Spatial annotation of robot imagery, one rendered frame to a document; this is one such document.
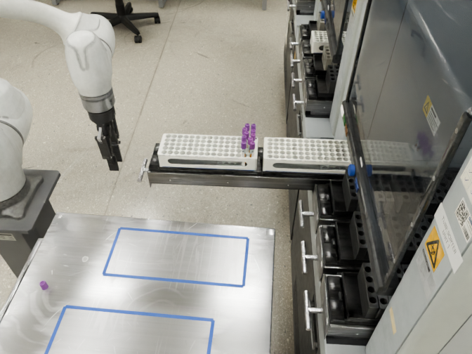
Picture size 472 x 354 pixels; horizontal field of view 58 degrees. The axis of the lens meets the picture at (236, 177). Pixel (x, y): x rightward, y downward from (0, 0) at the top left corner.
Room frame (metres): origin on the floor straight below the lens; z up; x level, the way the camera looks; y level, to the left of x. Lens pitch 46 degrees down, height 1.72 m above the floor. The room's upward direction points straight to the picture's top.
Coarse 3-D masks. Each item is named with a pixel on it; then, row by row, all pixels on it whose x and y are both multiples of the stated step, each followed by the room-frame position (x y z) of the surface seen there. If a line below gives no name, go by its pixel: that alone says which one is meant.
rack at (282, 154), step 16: (272, 144) 0.98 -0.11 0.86; (288, 144) 0.98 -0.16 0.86; (304, 144) 0.97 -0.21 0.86; (320, 144) 0.97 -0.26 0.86; (336, 144) 0.97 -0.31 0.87; (272, 160) 0.90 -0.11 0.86; (288, 160) 0.90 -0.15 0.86; (304, 160) 0.90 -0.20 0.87; (320, 160) 0.90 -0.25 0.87; (336, 160) 0.90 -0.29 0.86
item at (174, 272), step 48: (48, 240) 0.65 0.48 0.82; (96, 240) 0.65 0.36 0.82; (144, 240) 0.65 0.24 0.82; (192, 240) 0.65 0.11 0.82; (240, 240) 0.65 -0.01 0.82; (48, 288) 0.51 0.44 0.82; (96, 288) 0.51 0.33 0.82; (144, 288) 0.51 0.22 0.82; (192, 288) 0.51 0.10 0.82; (240, 288) 0.51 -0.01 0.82; (0, 336) 0.39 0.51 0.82; (48, 336) 0.39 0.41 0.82; (96, 336) 0.39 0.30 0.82; (144, 336) 0.39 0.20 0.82; (192, 336) 0.39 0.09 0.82; (240, 336) 0.39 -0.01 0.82
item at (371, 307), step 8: (368, 264) 0.54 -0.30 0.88; (360, 272) 0.53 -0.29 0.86; (368, 272) 0.53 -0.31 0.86; (360, 280) 0.51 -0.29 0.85; (368, 280) 0.50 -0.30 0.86; (360, 288) 0.50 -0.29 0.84; (368, 288) 0.48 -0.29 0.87; (360, 296) 0.48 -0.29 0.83; (368, 296) 0.45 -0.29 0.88; (376, 296) 0.45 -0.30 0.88; (368, 304) 0.44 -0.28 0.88; (376, 304) 0.44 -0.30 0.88; (368, 312) 0.43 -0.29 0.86
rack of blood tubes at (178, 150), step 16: (160, 144) 0.97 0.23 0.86; (176, 144) 0.98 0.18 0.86; (192, 144) 0.97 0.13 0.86; (208, 144) 0.97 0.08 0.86; (224, 144) 0.97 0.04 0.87; (240, 144) 0.98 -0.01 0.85; (256, 144) 0.97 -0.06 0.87; (160, 160) 0.92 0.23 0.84; (176, 160) 0.96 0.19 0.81; (192, 160) 0.96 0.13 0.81; (208, 160) 0.96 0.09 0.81; (224, 160) 0.91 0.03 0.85; (240, 160) 0.91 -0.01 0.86; (256, 160) 0.91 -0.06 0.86
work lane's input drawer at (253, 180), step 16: (144, 160) 1.02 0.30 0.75; (160, 176) 0.91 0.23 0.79; (176, 176) 0.90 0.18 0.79; (192, 176) 0.90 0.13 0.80; (208, 176) 0.90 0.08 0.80; (224, 176) 0.89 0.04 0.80; (240, 176) 0.89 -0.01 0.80; (256, 176) 0.89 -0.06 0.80; (272, 176) 0.89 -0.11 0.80; (288, 176) 0.89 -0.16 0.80; (304, 176) 0.89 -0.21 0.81; (320, 176) 0.89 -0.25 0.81; (336, 176) 0.88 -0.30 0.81
